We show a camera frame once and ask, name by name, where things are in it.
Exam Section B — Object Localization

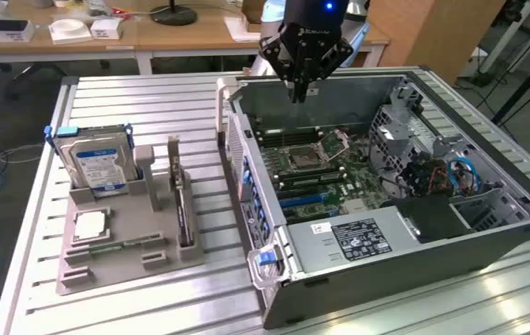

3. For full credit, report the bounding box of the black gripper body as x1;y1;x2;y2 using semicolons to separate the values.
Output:
277;0;349;84

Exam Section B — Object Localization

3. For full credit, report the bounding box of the graphics card with metal bracket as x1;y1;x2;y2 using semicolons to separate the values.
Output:
166;134;197;251

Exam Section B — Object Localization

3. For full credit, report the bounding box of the white paper stack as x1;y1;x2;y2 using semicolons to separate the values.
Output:
224;16;266;43

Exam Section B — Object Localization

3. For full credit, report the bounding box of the brown cardboard box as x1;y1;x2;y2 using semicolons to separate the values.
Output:
241;0;266;24

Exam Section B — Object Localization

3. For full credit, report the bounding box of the wooden cabinet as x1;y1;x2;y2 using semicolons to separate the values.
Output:
366;0;510;87

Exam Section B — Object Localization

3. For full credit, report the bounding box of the black lamp base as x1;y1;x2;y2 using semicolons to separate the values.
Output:
149;0;198;26

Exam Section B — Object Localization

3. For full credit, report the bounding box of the metal socket cover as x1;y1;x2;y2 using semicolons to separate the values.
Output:
316;129;353;158

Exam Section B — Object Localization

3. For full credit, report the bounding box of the perforated metal disk bay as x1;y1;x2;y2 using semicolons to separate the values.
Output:
366;103;440;182

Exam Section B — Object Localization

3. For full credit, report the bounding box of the white floor box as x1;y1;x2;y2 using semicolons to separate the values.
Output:
458;47;489;80

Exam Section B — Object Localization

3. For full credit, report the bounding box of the CPU socket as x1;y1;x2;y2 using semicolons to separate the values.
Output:
282;146;328;169

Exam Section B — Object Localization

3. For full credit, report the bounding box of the green motherboard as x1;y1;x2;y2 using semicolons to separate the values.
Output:
252;117;390;224

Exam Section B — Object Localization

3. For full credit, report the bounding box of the RAM stick with white label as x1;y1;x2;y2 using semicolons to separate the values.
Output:
277;172;346;186

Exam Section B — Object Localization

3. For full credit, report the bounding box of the small white labelled box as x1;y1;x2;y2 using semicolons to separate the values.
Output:
89;17;125;40

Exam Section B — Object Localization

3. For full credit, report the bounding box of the blue expansion slot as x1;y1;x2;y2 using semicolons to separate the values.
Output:
277;194;329;207

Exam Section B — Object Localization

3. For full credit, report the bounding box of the white box with round insert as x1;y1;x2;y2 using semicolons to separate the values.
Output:
48;19;95;45

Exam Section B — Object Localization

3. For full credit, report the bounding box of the wooden desk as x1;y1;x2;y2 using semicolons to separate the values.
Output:
0;0;392;76

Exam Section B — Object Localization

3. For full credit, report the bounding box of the black office chair base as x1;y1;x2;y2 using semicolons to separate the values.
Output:
3;61;69;102

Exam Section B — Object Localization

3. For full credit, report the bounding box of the gray power supply unit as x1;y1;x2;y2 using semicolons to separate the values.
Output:
285;205;422;275

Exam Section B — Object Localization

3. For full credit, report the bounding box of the gray parts rack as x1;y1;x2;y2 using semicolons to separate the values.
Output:
55;144;206;297

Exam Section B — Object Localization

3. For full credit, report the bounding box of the white box with black top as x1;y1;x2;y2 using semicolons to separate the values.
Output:
0;19;36;43

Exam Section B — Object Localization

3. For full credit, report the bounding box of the blue case latch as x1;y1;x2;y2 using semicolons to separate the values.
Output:
254;251;276;268

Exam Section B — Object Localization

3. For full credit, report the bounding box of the silver CPU chip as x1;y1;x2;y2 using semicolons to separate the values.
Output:
72;209;112;241

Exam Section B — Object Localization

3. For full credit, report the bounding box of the green RAM stick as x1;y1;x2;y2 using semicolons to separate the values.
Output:
87;237;149;255

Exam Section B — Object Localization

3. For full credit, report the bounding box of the open dark PC case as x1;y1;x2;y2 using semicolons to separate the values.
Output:
216;68;530;331

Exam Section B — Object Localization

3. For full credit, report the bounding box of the black wire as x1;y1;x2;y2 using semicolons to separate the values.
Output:
378;167;416;200

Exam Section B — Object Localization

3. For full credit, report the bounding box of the red wire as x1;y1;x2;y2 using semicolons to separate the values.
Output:
430;166;449;193

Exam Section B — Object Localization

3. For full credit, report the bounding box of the blue wire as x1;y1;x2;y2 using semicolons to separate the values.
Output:
445;157;482;196

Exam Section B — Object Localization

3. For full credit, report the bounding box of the hard disk in blue bracket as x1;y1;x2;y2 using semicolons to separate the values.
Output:
43;122;136;196

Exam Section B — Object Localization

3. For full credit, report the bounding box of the gray floor cable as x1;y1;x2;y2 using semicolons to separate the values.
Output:
0;145;43;165

